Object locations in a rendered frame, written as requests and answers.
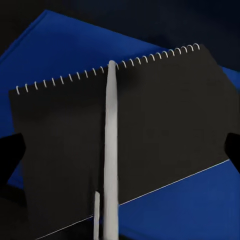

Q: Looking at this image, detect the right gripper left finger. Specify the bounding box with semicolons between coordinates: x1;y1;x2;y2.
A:
0;133;26;193

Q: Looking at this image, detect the folder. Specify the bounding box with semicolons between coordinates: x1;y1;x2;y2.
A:
0;9;240;240

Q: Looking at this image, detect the notebook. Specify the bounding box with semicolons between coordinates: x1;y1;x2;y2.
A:
8;43;240;240

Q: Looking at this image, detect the pen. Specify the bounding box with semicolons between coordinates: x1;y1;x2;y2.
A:
92;60;119;240

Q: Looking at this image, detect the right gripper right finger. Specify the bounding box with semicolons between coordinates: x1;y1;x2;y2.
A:
224;132;240;172

